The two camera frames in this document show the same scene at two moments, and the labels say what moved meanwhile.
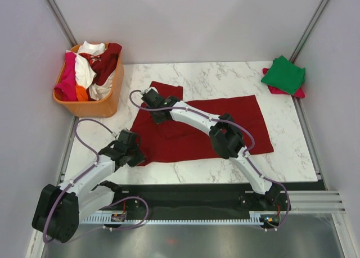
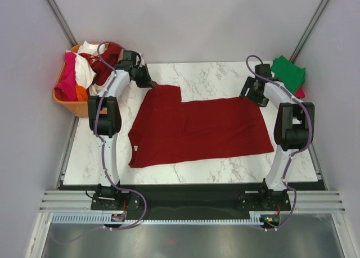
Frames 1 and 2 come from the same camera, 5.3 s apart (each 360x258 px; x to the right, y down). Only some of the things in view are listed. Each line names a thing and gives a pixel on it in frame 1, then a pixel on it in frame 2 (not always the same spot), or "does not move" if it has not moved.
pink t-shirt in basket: (66, 90) does not move
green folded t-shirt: (285, 75) does not move
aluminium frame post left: (57, 16) does not move
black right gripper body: (157, 120) to (255, 97)
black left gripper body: (135, 155) to (139, 79)
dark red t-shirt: (175, 139) does not move
